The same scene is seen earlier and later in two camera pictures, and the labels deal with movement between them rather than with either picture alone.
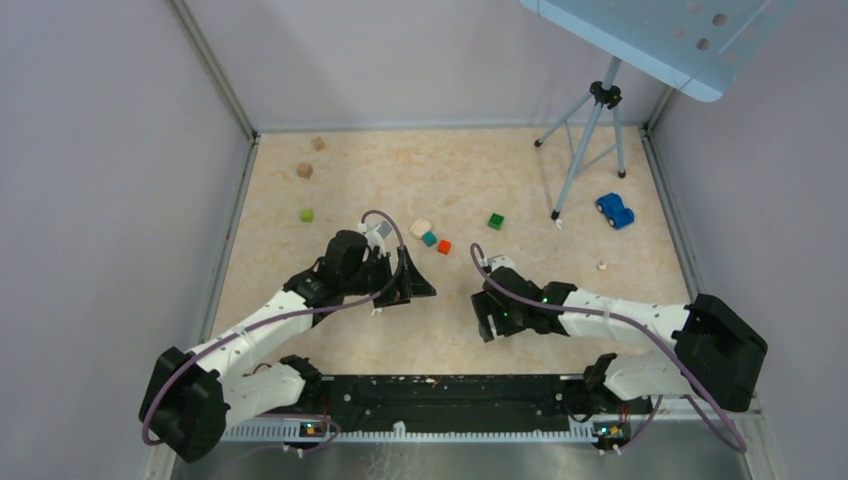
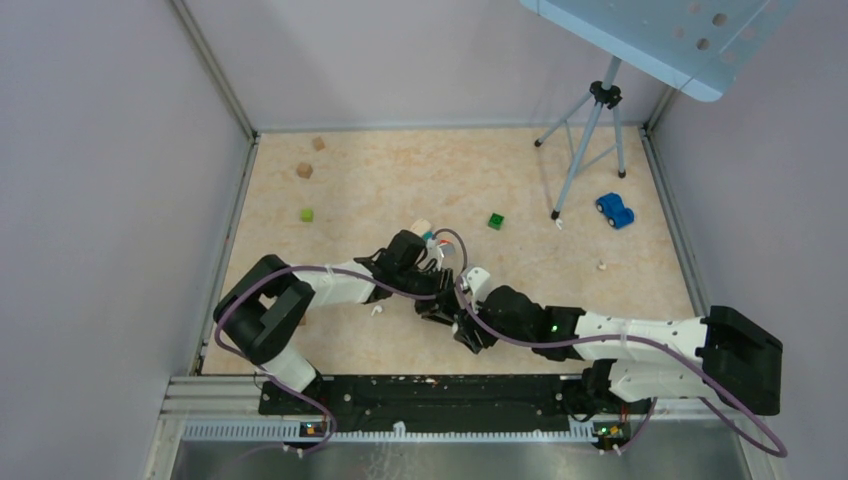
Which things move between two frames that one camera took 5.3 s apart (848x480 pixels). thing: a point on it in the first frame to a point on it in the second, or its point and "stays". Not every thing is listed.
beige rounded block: x=418 y=227 stays
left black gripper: x=400 y=287 to x=442 y=309
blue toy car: x=613 y=208 stays
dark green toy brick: x=496 y=221 stays
